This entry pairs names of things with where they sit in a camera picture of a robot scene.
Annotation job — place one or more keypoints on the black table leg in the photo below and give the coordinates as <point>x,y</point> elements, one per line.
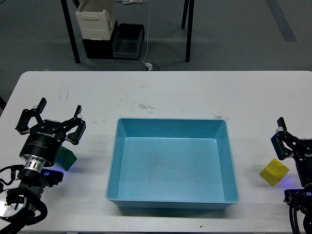
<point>187,21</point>
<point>70,30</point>

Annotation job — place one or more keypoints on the dark grey open bin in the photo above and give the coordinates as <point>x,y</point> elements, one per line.
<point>128,40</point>

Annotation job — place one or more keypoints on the cream plastic crate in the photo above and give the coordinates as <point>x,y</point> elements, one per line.
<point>96,19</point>

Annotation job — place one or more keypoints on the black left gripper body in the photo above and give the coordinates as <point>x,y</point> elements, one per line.
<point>44,142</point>

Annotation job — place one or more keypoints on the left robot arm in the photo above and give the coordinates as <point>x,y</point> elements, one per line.
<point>20,198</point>

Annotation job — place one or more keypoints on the white power adapter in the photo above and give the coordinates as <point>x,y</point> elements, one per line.
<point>149,66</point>

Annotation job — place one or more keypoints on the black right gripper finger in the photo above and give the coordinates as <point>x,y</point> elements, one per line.
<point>285,144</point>

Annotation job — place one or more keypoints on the black table leg right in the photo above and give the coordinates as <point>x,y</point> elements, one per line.
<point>187,21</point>

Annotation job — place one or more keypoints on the light blue plastic box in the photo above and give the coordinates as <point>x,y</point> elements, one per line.
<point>172,164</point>

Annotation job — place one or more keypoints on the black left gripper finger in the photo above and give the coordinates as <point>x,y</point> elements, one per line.
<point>74,127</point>
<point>26,115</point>

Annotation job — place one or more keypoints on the green block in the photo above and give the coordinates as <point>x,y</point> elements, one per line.
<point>65,158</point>

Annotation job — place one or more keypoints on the black table leg left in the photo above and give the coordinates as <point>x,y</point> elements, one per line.
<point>70,30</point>

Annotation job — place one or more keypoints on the yellow block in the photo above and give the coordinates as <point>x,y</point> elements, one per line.
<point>274,172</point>

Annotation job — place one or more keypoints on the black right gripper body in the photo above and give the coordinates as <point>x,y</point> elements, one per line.
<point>303,161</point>

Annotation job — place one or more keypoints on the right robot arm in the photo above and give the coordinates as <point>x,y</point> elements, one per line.
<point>299,200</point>

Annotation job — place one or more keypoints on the black storage bin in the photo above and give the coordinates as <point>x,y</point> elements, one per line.
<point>100,49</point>

